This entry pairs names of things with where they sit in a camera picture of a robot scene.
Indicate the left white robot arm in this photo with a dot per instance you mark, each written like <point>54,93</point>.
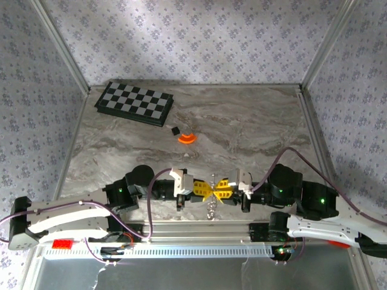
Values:
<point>69,217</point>

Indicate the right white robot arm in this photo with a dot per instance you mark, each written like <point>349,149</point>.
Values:
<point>317,229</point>

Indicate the orange curved plastic piece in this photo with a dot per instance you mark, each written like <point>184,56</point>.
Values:
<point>187,139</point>

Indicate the small black cube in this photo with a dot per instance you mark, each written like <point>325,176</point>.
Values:
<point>175,130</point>

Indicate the black white folded chessboard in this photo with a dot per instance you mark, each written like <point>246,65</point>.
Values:
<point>133,101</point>

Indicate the shiny metal panel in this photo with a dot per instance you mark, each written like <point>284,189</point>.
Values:
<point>181,275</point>

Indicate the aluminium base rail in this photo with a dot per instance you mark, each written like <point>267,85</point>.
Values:
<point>196,231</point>

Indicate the aluminium side rail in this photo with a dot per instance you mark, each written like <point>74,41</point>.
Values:
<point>70,145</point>
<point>321,145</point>

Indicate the aluminium frame post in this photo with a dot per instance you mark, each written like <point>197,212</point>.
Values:
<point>329,45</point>
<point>61,45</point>

